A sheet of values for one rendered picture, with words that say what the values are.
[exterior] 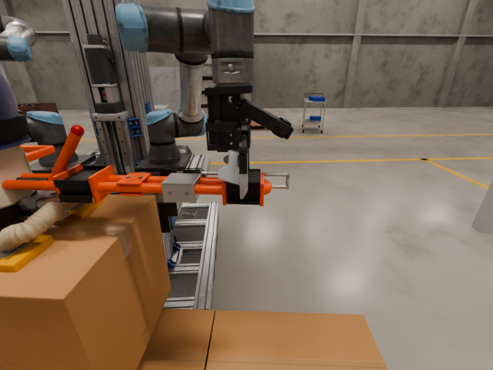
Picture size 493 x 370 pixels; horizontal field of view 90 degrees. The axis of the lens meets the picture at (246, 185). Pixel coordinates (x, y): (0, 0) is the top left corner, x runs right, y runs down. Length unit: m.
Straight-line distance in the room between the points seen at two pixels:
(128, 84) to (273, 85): 10.15
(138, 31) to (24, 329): 0.58
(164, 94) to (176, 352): 10.64
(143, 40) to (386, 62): 12.62
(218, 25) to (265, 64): 10.84
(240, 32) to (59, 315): 0.57
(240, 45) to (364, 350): 1.02
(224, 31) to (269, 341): 0.96
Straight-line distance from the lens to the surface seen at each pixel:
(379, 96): 13.02
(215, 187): 0.51
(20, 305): 0.62
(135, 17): 0.54
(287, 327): 1.09
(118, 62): 1.40
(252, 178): 0.51
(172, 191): 0.53
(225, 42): 0.46
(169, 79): 11.24
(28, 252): 0.68
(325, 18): 11.96
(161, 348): 1.08
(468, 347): 2.11
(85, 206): 0.81
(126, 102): 1.40
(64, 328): 0.62
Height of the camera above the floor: 1.42
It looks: 24 degrees down
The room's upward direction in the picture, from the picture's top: straight up
